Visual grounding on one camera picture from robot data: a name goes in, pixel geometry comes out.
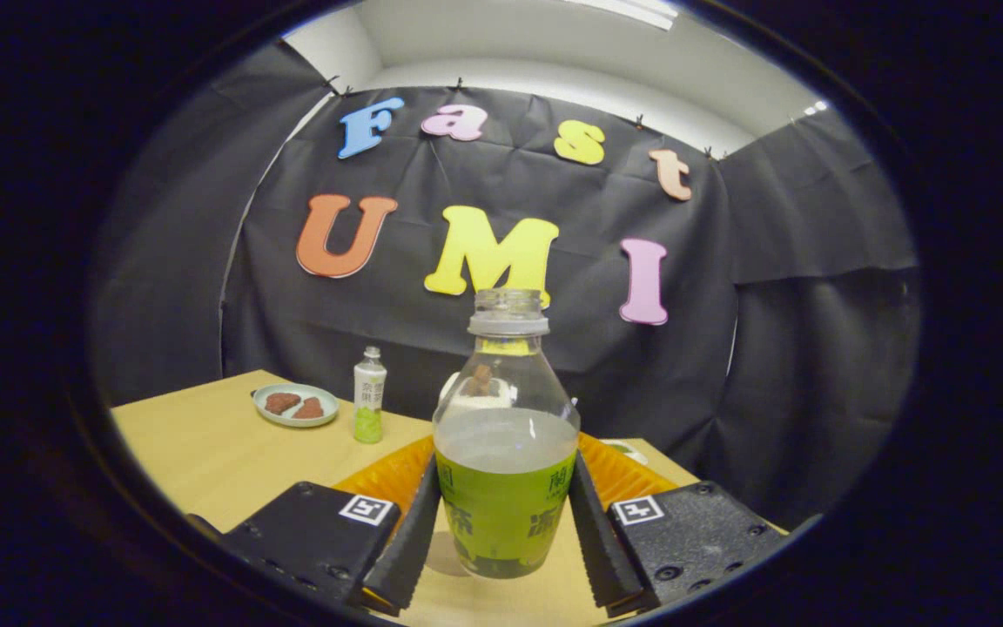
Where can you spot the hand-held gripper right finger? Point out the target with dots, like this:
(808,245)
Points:
(593,540)

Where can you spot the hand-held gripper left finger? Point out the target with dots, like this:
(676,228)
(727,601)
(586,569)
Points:
(406,549)

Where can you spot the round brown coaster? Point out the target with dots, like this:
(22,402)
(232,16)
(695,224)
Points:
(442,557)

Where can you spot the clear juice bottle green label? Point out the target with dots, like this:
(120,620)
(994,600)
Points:
(506,514)

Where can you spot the slim capped bottle green label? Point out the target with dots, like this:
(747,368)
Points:
(369,401)

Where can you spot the white divided snack tray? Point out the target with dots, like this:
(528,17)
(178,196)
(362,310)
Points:
(632,453)

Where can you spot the white toaster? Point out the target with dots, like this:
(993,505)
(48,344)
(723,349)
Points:
(447,390)

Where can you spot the brown food piece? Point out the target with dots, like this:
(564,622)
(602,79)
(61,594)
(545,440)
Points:
(310,408)
(280,402)

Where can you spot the pale green plate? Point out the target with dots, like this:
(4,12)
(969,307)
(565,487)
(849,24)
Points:
(279,419)

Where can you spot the wooden table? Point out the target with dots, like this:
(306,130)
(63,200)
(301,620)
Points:
(205,453)

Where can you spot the ceiling light panel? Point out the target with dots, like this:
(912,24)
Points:
(641,13)

